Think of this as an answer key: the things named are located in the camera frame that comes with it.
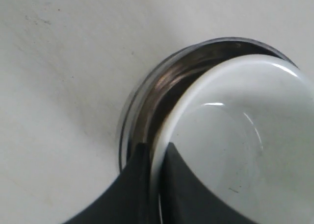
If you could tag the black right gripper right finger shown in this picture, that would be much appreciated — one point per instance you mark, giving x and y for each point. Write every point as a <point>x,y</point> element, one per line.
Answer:
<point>196,192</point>

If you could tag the plain steel bowl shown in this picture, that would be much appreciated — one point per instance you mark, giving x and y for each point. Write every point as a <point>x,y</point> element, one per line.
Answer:
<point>125,126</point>

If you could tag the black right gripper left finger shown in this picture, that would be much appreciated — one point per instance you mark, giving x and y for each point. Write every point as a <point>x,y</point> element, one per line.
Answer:
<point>126,201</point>

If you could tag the white ceramic bowl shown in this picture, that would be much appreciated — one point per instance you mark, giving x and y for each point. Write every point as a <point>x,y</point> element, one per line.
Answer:
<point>246,129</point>

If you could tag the patterned steel bowl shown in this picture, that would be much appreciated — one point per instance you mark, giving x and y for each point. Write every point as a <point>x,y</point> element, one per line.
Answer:
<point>157,91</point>

